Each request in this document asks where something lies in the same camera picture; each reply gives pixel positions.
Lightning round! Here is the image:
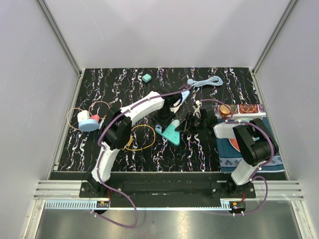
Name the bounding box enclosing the aluminium post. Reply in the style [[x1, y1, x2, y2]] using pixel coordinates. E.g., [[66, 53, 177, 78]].
[[36, 0, 84, 77], [252, 0, 299, 74]]

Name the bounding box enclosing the round blue power strip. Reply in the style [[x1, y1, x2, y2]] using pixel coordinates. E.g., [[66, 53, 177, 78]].
[[78, 119, 100, 132]]

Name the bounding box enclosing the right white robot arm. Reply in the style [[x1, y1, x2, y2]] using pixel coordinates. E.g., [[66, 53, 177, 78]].
[[175, 109, 279, 198]]

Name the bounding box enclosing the left aluminium post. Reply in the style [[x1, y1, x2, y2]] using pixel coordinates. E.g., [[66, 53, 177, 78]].
[[36, 0, 84, 77]]

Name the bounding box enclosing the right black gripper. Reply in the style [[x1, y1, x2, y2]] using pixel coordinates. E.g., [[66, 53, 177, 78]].
[[174, 113, 206, 136]]

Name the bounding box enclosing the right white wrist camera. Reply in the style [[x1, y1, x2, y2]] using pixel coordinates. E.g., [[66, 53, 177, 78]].
[[193, 100, 202, 119]]

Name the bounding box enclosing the red and green plate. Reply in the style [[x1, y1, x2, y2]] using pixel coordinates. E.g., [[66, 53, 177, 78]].
[[228, 118, 251, 152]]

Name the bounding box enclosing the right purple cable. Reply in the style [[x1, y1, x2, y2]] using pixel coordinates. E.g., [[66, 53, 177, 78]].
[[199, 99, 274, 216]]

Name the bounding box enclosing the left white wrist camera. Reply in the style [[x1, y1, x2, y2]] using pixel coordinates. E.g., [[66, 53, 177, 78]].
[[170, 98, 184, 114]]

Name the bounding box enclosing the yellow cube charger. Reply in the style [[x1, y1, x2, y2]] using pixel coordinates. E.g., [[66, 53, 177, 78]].
[[126, 136, 133, 147]]

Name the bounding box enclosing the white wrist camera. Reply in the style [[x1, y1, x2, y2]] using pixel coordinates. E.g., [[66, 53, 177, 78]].
[[170, 98, 184, 114], [193, 100, 202, 119]]

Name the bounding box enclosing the light blue coiled cable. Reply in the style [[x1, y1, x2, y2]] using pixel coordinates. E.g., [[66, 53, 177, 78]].
[[187, 76, 223, 88]]

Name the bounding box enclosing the pink plug adapter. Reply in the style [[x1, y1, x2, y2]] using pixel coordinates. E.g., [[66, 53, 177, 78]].
[[90, 115, 100, 122]]

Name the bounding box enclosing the orange charging cable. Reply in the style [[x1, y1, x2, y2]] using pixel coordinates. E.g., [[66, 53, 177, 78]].
[[122, 123, 157, 152]]

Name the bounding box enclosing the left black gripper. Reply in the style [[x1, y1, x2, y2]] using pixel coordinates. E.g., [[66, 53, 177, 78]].
[[152, 108, 177, 133]]

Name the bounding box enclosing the pink charging cable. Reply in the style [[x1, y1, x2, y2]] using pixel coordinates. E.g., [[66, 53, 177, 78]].
[[66, 100, 110, 130]]

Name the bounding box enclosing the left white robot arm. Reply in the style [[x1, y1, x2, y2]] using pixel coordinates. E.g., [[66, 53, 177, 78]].
[[87, 88, 182, 197]]

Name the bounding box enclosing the teal triangular power strip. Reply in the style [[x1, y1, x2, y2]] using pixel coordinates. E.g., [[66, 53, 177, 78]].
[[155, 119, 181, 146]]

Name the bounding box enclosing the white cube charger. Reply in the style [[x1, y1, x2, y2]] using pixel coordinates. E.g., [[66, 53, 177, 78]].
[[77, 110, 90, 122]]

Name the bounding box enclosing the green cube charger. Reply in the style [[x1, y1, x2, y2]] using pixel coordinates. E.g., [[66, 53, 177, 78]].
[[142, 74, 152, 83]]

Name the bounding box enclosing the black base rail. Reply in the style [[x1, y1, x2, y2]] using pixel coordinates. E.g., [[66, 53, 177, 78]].
[[48, 171, 287, 200]]

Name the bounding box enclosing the orange cup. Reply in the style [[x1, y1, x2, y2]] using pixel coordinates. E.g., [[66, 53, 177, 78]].
[[219, 105, 232, 117]]

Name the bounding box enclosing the blue placemat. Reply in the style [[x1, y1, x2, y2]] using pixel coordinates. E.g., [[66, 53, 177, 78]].
[[216, 116, 285, 173]]

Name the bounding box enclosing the right aluminium post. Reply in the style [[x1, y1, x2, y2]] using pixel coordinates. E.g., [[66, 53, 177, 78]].
[[252, 0, 299, 74]]

